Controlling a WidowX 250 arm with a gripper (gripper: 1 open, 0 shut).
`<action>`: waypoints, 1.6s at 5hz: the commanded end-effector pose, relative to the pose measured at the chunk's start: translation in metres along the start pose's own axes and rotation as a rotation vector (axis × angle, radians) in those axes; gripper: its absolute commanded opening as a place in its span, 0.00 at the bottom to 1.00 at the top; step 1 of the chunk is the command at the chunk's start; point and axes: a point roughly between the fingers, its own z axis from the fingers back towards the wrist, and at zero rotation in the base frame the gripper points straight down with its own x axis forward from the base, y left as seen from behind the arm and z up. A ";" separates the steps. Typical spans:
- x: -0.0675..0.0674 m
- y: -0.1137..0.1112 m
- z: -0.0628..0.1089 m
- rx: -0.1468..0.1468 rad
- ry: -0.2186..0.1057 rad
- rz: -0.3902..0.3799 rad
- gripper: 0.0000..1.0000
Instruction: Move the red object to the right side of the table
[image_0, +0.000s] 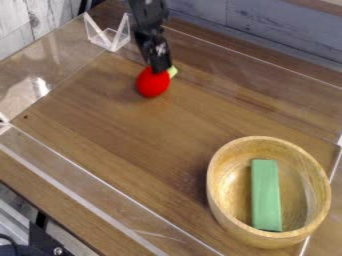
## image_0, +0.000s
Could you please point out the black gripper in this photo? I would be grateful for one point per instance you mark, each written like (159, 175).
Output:
(150, 14)

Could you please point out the wooden bowl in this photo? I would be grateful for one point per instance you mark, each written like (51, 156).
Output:
(303, 186)

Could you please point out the clear acrylic back wall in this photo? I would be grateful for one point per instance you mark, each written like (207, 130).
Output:
(286, 96)

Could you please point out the clear acrylic corner bracket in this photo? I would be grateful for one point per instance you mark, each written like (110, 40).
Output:
(111, 39)

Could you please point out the clear acrylic left wall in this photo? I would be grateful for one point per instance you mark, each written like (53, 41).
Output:
(37, 68)

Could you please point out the green rectangular block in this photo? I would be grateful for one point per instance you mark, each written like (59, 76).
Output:
(266, 195)

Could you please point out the clear acrylic front wall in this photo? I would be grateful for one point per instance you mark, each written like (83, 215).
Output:
(110, 221)

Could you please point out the black clamp with cable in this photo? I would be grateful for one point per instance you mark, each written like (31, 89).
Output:
(41, 244)

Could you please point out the clear acrylic wall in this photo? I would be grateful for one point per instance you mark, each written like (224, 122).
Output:
(37, 68)
(286, 96)
(110, 221)

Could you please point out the red plush tomato toy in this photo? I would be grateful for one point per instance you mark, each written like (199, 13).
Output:
(152, 84)

